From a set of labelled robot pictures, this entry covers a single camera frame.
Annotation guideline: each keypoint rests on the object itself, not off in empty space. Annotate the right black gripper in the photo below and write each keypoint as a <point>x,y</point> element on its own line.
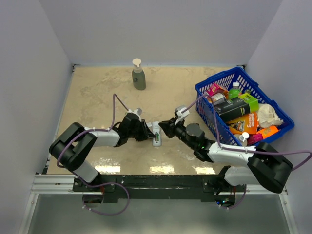
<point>169,127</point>

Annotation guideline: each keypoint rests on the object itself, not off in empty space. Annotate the white remote control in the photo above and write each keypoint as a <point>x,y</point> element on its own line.
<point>156,142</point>

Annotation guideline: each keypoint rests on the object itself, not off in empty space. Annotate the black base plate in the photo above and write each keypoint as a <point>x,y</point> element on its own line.
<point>206,188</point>

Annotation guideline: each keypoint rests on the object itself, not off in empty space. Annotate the grey soap dispenser bottle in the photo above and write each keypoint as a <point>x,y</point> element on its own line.
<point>138,75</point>

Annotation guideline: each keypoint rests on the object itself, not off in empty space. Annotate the orange razor package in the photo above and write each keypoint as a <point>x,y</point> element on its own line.
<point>247,123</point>

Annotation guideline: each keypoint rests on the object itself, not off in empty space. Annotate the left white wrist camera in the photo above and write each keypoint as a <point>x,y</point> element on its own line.
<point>137,112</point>

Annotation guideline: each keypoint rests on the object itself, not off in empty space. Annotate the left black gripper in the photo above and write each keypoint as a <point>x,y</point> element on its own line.
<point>146,133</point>

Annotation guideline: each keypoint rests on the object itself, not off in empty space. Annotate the blue plastic basket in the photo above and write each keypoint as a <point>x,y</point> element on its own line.
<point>226,79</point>

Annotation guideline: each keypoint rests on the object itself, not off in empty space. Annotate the pink snack box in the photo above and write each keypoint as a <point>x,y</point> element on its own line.
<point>214,89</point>

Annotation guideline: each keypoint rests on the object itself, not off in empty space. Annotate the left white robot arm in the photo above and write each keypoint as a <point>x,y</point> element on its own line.
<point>72,147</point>

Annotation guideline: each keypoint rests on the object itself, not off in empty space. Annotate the orange snack bag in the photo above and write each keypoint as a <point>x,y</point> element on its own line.
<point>262,134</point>

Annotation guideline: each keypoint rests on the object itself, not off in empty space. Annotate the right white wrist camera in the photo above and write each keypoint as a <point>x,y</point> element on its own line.
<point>181,113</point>

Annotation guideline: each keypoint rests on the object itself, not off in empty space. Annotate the black and green box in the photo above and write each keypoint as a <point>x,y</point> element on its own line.
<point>237,107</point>

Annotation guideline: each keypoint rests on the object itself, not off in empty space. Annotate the crumpled beige cloth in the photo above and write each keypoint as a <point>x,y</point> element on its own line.
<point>267,116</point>

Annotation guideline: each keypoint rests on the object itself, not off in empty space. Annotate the white cap bottle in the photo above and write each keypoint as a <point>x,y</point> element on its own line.
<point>242,138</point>

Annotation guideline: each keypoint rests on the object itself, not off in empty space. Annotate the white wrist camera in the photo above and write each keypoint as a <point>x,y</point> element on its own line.
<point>181,113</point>
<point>137,112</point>

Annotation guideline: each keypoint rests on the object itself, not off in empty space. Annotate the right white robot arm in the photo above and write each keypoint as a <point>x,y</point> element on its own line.
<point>248,165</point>

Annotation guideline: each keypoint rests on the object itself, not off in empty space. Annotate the brown label can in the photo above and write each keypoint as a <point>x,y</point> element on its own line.
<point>216,99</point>

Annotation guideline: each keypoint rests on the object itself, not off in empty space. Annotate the green drink bottle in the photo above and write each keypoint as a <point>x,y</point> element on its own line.
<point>235,91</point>

